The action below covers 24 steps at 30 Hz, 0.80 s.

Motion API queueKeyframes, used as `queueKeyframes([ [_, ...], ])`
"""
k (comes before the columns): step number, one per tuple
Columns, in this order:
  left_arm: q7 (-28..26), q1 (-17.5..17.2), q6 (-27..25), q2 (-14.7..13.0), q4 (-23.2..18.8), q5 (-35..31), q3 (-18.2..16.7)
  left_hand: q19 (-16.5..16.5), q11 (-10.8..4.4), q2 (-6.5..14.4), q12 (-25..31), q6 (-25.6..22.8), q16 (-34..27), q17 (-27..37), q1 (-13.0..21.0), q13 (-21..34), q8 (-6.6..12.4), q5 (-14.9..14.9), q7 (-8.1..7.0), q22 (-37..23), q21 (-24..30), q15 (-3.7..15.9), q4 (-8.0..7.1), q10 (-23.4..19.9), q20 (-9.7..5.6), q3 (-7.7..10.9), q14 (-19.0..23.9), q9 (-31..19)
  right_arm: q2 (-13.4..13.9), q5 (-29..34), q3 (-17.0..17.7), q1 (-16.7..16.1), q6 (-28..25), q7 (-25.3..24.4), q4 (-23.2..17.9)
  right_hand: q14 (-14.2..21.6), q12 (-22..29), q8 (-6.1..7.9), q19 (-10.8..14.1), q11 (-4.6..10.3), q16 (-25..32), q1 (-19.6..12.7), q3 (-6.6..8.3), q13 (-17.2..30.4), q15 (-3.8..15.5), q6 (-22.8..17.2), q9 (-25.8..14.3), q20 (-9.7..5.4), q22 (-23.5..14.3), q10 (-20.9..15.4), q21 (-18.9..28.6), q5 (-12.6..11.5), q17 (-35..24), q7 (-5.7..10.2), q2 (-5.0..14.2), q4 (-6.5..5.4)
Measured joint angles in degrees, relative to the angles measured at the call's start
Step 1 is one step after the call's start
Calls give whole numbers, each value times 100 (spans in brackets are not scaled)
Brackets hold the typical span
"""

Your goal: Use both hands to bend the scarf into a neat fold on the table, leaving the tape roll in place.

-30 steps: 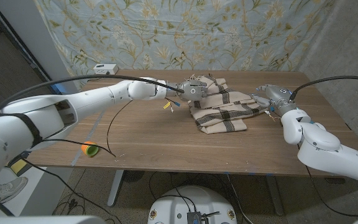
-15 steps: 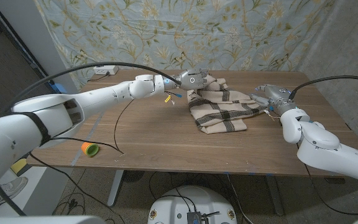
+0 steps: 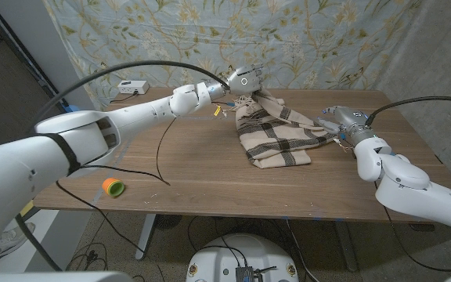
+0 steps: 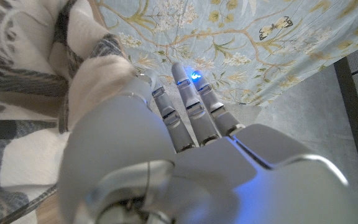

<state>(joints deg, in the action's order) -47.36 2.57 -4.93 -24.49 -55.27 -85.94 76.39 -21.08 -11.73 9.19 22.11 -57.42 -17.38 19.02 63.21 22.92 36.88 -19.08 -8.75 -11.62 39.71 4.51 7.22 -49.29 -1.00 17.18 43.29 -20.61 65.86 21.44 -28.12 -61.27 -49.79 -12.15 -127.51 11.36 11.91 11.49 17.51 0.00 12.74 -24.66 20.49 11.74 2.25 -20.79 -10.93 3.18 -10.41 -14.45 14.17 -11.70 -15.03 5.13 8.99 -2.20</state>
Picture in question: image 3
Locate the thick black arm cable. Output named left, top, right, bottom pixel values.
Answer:
left=13, top=60, right=233, bottom=273
left=364, top=96, right=451, bottom=127

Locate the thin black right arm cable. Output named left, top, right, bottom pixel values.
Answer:
left=381, top=205, right=451, bottom=273

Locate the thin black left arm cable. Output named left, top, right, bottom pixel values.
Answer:
left=55, top=117, right=178, bottom=255

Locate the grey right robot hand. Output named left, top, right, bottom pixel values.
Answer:
left=318, top=105, right=377, bottom=146

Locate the orange and green cup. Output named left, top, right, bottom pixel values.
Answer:
left=102, top=177, right=127, bottom=198

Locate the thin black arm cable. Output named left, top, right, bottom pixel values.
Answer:
left=381, top=205, right=451, bottom=273
left=55, top=117, right=178, bottom=255

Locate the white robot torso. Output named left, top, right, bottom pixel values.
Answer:
left=186, top=233, right=300, bottom=282

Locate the white power strip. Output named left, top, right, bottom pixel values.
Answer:
left=117, top=80, right=150, bottom=96

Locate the white table leg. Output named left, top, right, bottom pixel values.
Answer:
left=135, top=213, right=158, bottom=262

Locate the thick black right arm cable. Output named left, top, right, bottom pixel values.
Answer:
left=364, top=96, right=451, bottom=127

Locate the beige plaid scarf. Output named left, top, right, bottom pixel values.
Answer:
left=233, top=89, right=338, bottom=170

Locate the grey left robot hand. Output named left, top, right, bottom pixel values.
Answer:
left=205, top=63, right=265, bottom=103

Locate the dark round floor object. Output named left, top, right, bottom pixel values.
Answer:
left=154, top=214, right=183, bottom=230

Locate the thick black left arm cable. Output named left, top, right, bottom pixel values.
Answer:
left=13, top=60, right=233, bottom=273

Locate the floral printed backdrop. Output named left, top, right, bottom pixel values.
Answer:
left=41, top=0, right=424, bottom=114

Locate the grey table leg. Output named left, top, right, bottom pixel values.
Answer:
left=334, top=221, right=359, bottom=273

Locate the black floor cable bundle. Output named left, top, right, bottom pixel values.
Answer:
left=67, top=242, right=109, bottom=272

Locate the grey floor cable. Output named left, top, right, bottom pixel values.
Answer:
left=285, top=218, right=320, bottom=282

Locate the grey white sneaker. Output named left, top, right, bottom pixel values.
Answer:
left=0, top=222, right=37, bottom=260

